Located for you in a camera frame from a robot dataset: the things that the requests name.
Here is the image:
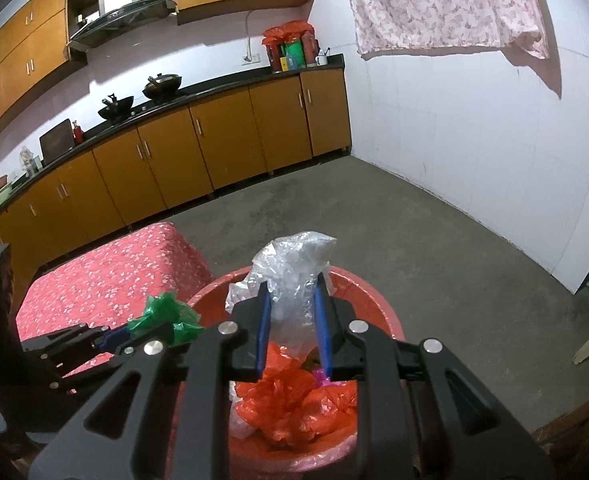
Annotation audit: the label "green plastic bag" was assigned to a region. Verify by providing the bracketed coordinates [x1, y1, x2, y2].
[126, 292, 206, 346]

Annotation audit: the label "orange plastic bag front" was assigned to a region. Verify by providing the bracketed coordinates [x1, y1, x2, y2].
[229, 342, 357, 451]

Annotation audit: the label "clear plastic bag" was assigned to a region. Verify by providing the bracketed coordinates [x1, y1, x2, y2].
[225, 231, 337, 360]

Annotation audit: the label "magenta plastic bag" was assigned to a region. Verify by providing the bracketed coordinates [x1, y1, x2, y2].
[311, 368, 331, 388]

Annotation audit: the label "lower kitchen cabinets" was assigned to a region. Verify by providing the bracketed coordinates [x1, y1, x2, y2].
[0, 54, 352, 304]

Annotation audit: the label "red floral tablecloth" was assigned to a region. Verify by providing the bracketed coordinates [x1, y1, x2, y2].
[17, 222, 214, 340]

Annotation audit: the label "red plastic basket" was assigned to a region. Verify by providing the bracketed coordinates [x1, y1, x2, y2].
[188, 266, 405, 479]

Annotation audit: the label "clear jar on counter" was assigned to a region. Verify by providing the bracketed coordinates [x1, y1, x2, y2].
[19, 146, 43, 178]

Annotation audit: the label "dark cutting board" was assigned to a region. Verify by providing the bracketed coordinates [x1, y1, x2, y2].
[40, 119, 75, 166]

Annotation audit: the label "black wok left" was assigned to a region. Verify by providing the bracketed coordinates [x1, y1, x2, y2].
[98, 94, 134, 125]

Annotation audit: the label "black wok with lid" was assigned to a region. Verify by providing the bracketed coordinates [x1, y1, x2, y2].
[142, 74, 182, 104]

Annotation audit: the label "range hood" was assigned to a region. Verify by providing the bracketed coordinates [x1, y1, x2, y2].
[68, 0, 176, 52]

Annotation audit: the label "red bag with groceries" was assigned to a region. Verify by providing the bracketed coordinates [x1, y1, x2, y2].
[262, 20, 319, 73]

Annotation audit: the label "white mug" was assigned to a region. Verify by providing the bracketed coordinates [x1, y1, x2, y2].
[315, 49, 330, 66]

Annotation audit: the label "pink floral hanging cloth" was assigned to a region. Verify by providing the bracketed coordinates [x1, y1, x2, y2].
[349, 0, 549, 60]

